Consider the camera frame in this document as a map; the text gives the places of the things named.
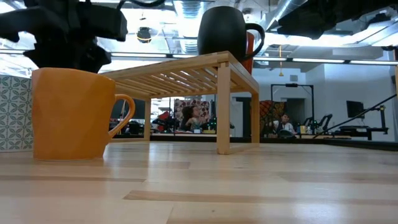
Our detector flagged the black metal table frame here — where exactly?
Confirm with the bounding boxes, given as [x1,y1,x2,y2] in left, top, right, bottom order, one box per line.
[108,133,398,152]

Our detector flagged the person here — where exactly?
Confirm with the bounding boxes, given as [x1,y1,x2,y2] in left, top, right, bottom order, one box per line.
[272,113,296,138]
[180,105,206,133]

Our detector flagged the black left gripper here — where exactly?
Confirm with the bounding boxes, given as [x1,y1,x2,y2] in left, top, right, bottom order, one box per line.
[0,2,129,73]

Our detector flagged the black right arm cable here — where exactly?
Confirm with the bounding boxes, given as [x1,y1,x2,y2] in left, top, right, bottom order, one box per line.
[312,93,398,139]

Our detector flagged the orange faceted mug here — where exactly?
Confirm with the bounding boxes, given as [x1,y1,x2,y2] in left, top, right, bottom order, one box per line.
[30,67,136,162]

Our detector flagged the black mug red inside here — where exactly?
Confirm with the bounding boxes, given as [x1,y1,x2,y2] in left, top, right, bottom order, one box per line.
[197,5,266,62]

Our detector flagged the yellow hanging pendant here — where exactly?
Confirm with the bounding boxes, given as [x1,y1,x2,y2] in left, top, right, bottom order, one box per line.
[277,44,285,77]

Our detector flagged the black rectangular frame stand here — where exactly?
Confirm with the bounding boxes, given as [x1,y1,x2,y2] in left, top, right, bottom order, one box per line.
[269,83,315,136]

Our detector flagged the ribbed ceiling duct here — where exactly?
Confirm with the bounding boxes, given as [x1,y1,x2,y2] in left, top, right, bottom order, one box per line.
[178,0,205,55]

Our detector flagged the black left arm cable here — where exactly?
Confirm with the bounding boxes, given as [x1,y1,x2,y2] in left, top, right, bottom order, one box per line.
[116,0,167,9]

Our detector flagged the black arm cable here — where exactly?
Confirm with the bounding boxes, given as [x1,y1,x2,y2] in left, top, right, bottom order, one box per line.
[116,0,167,9]
[312,93,398,139]

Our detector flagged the orange patterned partition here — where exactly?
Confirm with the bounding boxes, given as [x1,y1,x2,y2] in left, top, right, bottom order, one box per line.
[259,100,286,137]

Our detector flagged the long ceiling light strip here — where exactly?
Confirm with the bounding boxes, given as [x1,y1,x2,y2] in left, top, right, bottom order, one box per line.
[252,56,398,66]
[110,52,200,60]

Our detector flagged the red black background machine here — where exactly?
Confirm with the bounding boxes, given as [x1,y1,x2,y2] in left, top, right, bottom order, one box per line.
[151,111,172,134]

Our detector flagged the black dome ceiling camera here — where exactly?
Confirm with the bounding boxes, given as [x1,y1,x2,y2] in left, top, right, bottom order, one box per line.
[136,26,153,44]

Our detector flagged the wooden slatted rack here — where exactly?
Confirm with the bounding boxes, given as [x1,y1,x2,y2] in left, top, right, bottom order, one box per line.
[98,50,261,156]

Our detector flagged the black desk stand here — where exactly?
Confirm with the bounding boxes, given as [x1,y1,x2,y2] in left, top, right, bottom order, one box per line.
[337,105,389,141]

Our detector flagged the green patterned white mug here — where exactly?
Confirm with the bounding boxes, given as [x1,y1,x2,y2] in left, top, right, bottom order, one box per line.
[0,74,34,153]

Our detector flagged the black monitor on arm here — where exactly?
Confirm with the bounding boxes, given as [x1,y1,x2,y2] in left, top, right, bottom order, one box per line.
[346,100,365,119]

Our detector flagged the silver ceiling duct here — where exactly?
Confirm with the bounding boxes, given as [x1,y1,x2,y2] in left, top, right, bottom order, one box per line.
[259,0,310,32]

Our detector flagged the red floral partition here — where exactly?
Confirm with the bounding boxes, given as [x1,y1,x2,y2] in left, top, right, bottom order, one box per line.
[173,98,211,133]

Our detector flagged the dark background screen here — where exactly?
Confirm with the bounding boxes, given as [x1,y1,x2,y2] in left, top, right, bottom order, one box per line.
[110,98,146,121]

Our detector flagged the terracotta cup white inside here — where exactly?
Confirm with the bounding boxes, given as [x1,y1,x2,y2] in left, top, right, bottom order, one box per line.
[241,30,256,75]

